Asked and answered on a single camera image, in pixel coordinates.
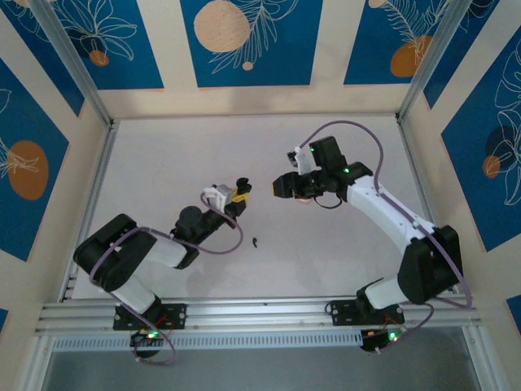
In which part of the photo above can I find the circuit board with green LED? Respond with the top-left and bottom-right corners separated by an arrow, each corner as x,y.
129,321 -> 162,347

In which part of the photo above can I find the right controller board green light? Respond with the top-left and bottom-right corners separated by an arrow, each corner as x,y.
360,325 -> 408,354

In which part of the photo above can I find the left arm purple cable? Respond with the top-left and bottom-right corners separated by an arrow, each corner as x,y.
88,192 -> 245,367

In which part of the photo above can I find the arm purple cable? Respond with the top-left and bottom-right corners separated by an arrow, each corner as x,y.
88,192 -> 245,367
299,119 -> 475,351

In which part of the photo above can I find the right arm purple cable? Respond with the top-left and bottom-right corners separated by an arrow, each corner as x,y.
299,119 -> 475,351

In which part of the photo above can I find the aluminium side rail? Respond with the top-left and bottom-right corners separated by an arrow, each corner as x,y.
396,116 -> 496,391
59,120 -> 121,303

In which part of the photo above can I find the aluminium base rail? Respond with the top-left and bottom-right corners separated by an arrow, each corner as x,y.
34,296 -> 485,341

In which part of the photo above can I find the grey slotted cable duct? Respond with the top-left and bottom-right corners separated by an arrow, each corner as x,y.
50,327 -> 366,352

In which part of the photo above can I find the aluminium frame post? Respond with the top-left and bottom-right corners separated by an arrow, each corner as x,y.
395,0 -> 479,125
28,0 -> 115,130

